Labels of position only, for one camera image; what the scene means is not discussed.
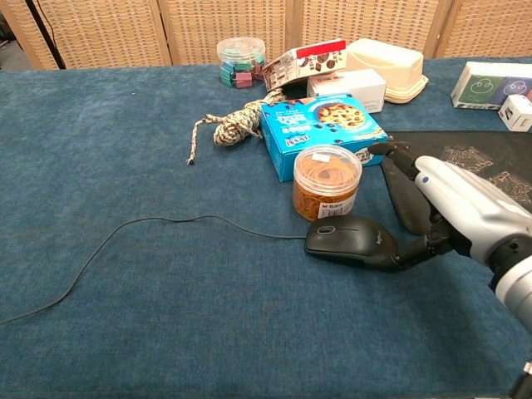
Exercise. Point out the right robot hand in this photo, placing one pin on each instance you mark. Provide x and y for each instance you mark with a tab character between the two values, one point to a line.
469	203

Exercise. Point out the black computer mouse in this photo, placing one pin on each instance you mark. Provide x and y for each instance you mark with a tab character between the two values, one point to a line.
349	241

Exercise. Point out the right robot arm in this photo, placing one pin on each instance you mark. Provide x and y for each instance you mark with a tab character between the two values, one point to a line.
519	291

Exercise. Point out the black printed mouse pad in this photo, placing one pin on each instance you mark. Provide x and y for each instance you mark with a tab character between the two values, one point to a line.
403	199

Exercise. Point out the white wooden letter cube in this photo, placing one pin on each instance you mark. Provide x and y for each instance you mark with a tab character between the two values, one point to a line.
517	112

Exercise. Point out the long white multicolour box pack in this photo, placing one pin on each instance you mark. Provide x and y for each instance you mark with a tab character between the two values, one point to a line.
478	87

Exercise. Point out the plain white cardboard box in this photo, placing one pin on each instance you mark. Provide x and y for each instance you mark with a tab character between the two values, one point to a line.
349	87

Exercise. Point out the blue cookie box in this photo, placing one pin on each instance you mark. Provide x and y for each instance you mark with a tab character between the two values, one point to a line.
299	129

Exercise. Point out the red white chocolate biscuit box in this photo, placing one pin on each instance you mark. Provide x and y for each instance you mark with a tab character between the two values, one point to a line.
307	62

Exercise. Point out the clear jar of rubber bands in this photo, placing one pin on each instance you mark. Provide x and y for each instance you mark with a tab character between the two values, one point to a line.
324	183

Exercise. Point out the beige lidded food container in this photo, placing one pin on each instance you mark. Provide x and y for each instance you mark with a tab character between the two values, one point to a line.
386	66

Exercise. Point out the clear jar of binder clips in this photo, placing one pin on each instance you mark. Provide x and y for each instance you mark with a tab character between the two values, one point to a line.
241	62

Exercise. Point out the blue carpet table cover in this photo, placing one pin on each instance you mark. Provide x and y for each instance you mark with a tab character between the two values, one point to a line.
208	332

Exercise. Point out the woven wicker folding screen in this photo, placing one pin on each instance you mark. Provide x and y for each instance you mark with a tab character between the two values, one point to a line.
208	29

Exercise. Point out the black tripod stand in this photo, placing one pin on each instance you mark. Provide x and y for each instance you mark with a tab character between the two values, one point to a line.
43	33

